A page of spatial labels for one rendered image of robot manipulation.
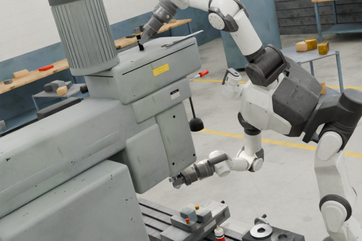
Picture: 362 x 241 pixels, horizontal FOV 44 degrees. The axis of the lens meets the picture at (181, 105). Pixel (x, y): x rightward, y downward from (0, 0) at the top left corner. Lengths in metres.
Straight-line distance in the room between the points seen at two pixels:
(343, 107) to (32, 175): 1.24
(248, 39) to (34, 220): 1.03
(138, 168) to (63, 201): 0.41
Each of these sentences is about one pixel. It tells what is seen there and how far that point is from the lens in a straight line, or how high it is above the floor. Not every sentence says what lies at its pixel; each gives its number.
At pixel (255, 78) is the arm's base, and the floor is 1.69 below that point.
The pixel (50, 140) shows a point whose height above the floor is 1.74.
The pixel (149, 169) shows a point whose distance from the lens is 1.93.
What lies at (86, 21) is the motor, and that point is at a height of 2.09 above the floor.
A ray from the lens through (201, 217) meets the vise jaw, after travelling 2.27.
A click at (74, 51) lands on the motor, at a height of 1.99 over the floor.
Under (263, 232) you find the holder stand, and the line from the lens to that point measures 1.94.
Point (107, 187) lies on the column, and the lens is 1.68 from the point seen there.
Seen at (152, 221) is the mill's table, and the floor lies 0.93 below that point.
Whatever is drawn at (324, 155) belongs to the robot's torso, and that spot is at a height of 1.30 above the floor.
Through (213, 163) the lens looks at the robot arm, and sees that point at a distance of 2.19.
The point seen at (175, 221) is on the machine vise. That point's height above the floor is 1.03.
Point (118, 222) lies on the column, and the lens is 1.75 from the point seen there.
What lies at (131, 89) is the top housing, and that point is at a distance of 1.81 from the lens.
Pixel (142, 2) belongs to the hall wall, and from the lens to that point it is 10.38.
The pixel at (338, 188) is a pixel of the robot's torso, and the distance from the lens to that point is 2.16.
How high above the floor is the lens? 2.24
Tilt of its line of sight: 18 degrees down
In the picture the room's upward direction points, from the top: 14 degrees counter-clockwise
